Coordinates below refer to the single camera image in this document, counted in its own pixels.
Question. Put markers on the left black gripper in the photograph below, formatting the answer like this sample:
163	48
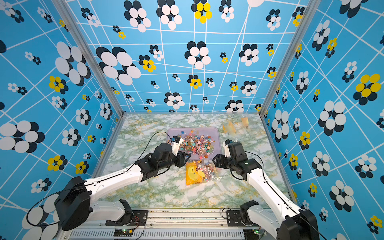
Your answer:
182	158

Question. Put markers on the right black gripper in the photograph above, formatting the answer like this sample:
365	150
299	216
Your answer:
219	162

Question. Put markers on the yellow duck ziploc bag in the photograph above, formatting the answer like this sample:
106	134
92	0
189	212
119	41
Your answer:
198	172
229	128

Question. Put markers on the clear ziploc bag of lollipops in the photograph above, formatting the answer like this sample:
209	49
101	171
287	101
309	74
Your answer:
245	122

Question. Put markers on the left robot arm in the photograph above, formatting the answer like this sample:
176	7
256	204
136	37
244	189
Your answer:
80	201

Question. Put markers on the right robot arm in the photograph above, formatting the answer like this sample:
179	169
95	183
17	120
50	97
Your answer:
286	220

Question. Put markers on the pile of candies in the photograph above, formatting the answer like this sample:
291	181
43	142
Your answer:
196	144

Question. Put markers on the lilac plastic tray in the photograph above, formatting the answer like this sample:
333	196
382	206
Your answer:
195	141

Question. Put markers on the right controller board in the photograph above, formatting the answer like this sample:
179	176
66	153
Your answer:
252	234

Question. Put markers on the controller board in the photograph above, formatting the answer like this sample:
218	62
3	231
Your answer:
119	233
252	234

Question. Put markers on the left controller board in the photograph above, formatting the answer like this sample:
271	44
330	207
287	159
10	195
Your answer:
119	233

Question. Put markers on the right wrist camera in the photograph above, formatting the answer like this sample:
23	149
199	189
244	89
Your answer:
226	148

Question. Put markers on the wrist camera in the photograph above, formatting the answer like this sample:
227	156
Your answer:
226	148
176	142

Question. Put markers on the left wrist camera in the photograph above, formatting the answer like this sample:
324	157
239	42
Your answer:
176	142

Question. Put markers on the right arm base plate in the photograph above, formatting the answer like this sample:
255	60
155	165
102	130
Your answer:
235	219

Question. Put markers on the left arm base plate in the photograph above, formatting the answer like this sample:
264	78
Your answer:
133	218

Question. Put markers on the aluminium front rail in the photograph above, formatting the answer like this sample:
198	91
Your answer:
168	224

